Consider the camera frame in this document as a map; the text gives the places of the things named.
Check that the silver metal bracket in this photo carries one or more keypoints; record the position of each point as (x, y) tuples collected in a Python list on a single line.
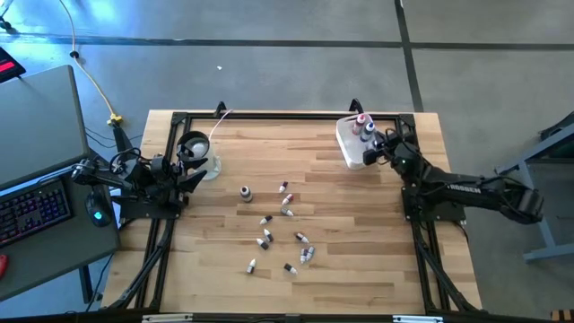
[(168, 318), (417, 319)]

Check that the small teal dropper bottle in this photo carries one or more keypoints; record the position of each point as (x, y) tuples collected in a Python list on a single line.
[(310, 252)]

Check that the small maroon dropper bottle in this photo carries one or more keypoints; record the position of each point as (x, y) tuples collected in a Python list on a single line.
[(283, 187)]

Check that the large pink food coloring bottle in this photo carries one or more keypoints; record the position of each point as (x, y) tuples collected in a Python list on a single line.
[(359, 122)]

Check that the black stand foot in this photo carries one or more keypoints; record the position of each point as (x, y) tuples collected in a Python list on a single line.
[(4, 24)]

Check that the black computer mouse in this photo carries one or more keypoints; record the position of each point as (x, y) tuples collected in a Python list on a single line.
[(98, 213)]

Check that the black aluminium table frame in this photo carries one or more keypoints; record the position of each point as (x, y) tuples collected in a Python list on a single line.
[(291, 116)]

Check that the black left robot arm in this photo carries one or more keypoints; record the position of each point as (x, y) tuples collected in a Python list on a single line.
[(134, 179)]

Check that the red and black device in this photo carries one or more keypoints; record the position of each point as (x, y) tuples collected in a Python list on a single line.
[(9, 66)]

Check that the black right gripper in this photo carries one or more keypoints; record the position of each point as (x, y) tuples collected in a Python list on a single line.
[(397, 150)]

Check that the blue grey metal bench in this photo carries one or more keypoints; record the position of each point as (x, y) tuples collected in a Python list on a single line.
[(533, 157)]

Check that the grey flat monitor panel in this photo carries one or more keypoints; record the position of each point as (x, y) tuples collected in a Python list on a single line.
[(40, 125)]

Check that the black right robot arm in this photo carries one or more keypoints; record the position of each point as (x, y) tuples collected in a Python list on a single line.
[(462, 190)]

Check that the small red object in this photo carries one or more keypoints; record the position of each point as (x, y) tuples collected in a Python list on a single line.
[(3, 267)]

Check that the black backlit keyboard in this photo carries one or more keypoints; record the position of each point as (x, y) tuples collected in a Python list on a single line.
[(31, 215)]

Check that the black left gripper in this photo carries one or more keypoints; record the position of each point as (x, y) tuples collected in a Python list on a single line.
[(166, 177)]

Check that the white plastic storage bin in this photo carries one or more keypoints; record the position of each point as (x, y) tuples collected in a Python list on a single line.
[(350, 152)]

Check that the grey desk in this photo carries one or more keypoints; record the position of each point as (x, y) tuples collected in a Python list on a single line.
[(54, 269)]

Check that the orange black striped block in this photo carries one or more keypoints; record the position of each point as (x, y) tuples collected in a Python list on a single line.
[(562, 315)]

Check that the large blue food coloring bottle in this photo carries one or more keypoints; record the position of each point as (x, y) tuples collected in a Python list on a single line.
[(367, 132)]

